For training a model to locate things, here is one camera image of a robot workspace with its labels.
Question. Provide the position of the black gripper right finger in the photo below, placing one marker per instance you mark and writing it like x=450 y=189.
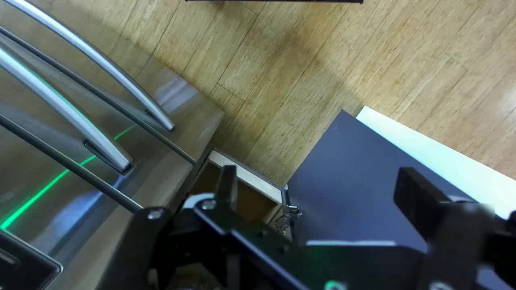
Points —
x=452 y=242

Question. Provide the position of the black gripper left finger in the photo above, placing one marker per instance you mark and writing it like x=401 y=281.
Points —
x=151 y=242

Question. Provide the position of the stainless steel refrigerator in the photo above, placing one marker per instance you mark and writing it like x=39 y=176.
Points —
x=107 y=178

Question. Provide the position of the dark pantry cabinet door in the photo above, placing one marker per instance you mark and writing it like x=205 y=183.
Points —
x=349 y=187

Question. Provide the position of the metal door hinge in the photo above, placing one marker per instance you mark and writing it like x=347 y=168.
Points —
x=291 y=215

